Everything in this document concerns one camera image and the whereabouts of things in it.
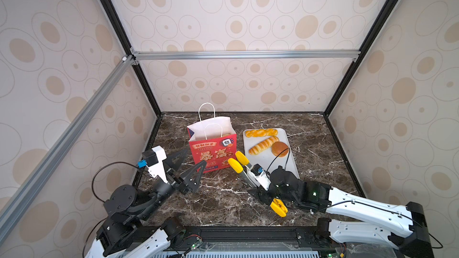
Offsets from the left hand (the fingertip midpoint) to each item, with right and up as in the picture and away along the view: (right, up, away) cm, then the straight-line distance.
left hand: (200, 158), depth 50 cm
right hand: (+17, -15, +20) cm, 31 cm away
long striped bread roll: (+26, -1, +50) cm, 57 cm away
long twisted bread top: (+26, +6, +56) cm, 62 cm away
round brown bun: (+34, -2, +49) cm, 60 cm away
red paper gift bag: (0, +3, +32) cm, 32 cm away
